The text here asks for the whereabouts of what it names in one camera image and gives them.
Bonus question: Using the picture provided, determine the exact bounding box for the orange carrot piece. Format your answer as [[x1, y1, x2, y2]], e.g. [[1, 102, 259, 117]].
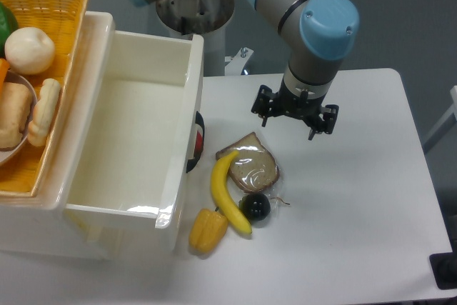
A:
[[0, 58, 10, 94]]

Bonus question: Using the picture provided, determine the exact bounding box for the white frame leg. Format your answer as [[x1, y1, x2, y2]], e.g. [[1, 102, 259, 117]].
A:
[[422, 86, 456, 154]]

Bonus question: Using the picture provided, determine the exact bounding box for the yellow woven basket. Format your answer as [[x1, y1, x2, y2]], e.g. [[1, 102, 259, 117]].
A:
[[1, 0, 88, 198]]

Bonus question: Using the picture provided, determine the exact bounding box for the white drawer cabinet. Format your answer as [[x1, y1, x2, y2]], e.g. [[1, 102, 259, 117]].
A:
[[1, 11, 204, 259]]

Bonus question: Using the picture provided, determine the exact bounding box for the beige bread loaf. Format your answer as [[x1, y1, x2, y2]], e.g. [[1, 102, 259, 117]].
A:
[[1, 82, 33, 149]]

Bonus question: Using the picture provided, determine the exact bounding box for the metal bracket with bolt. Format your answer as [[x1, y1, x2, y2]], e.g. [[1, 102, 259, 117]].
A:
[[224, 47, 254, 76]]

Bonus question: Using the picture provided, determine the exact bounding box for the yellow bell pepper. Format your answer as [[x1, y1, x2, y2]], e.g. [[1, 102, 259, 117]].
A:
[[189, 209, 229, 254]]

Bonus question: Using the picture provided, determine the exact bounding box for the bagged bread slice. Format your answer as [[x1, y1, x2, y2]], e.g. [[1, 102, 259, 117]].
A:
[[215, 132, 280, 193]]

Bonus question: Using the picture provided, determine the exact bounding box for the white round onion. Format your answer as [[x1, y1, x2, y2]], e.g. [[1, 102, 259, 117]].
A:
[[5, 27, 56, 75]]

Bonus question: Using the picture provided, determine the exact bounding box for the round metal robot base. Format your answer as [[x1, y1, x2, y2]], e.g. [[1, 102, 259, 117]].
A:
[[156, 0, 235, 76]]

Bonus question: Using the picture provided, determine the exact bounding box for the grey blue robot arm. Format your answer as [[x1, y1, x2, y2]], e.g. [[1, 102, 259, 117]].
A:
[[131, 0, 360, 135]]

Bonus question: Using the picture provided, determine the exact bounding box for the green bell pepper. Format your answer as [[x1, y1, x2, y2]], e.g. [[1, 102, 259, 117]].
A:
[[0, 3, 19, 58]]

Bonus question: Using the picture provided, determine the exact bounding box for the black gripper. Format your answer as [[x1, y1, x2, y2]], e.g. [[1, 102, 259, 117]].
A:
[[251, 80, 339, 140]]

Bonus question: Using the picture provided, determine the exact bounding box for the black object at table edge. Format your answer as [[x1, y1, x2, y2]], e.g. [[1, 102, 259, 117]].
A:
[[429, 252, 456, 290]]

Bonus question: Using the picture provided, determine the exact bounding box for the cream twisted bread roll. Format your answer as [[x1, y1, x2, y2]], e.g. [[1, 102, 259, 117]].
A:
[[27, 79, 61, 147]]

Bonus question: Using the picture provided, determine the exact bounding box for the yellow banana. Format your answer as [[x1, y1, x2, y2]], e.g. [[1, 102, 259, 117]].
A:
[[210, 151, 252, 235]]

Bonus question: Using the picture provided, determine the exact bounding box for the dark purple mangosteen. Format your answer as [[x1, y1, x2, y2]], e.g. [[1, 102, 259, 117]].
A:
[[238, 194, 271, 221]]

